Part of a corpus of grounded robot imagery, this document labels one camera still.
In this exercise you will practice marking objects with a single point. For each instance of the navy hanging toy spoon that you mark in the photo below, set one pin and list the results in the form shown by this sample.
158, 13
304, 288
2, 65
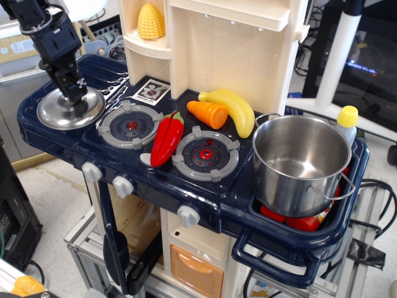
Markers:
115, 249

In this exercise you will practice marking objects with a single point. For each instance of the yellow toy corn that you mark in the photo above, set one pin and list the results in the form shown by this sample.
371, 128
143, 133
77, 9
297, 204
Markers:
151, 24

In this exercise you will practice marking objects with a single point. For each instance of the black computer case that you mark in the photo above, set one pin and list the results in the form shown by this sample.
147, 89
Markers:
20, 227

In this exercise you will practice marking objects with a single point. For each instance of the white pipe stand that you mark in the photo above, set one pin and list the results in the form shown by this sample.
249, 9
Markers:
353, 62

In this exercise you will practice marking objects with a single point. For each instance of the yellow capped squeeze bottle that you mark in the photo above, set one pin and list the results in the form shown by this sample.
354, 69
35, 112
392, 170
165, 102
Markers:
347, 121

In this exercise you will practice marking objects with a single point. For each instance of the red toy ketchup bottle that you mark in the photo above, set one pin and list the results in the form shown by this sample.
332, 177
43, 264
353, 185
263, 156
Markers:
304, 222

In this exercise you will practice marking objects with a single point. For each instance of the steel pot lid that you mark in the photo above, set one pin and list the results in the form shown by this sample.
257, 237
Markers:
56, 111

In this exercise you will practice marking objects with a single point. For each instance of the grey stove knob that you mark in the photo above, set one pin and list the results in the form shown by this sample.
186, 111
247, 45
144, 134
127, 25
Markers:
91, 172
122, 186
188, 216

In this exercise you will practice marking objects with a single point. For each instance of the orange toy carrot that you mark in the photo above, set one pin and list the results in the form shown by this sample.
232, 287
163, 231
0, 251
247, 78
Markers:
211, 114

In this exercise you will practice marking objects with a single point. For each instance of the black white sticker label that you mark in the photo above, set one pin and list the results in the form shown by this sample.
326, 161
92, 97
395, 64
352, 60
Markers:
152, 92

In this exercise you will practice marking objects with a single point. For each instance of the grey left stove burner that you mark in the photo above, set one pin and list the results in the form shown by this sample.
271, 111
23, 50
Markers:
130, 126

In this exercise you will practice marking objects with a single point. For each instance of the red toy chili pepper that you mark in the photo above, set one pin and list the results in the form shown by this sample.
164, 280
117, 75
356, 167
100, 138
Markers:
168, 135

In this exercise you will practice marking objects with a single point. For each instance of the grey left stove knob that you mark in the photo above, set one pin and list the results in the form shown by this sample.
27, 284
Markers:
91, 172

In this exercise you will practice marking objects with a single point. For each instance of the grey stove burner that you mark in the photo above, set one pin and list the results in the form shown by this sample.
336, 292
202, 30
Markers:
130, 126
206, 156

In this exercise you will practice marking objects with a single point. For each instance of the grey middle stove knob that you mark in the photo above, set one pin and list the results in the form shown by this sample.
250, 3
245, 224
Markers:
122, 186

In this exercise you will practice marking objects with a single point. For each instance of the grey right stove burner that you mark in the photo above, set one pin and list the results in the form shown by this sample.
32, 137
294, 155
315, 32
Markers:
206, 156

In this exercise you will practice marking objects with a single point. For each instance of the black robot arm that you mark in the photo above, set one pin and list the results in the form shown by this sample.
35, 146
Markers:
30, 14

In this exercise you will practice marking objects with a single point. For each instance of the stainless steel pot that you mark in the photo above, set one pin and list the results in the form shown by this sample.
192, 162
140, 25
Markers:
298, 164

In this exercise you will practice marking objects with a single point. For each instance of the navy toy kitchen countertop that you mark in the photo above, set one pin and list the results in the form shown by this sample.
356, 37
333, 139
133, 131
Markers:
231, 230

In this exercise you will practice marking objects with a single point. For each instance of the yellow toy banana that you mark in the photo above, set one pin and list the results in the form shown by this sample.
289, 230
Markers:
238, 109

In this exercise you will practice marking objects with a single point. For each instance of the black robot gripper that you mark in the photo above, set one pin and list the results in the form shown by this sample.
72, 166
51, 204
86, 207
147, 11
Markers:
57, 42

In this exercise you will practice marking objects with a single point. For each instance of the cream toy kitchen tower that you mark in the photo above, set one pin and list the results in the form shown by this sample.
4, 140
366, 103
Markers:
248, 47

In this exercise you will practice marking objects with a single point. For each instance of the orange toy drawer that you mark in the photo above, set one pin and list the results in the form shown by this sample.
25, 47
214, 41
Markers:
196, 273

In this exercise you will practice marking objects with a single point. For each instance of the black oven door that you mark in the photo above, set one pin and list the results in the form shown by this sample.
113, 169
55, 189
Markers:
141, 270

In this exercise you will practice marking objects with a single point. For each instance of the grey right stove knob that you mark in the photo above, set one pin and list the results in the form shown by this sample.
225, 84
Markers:
188, 216

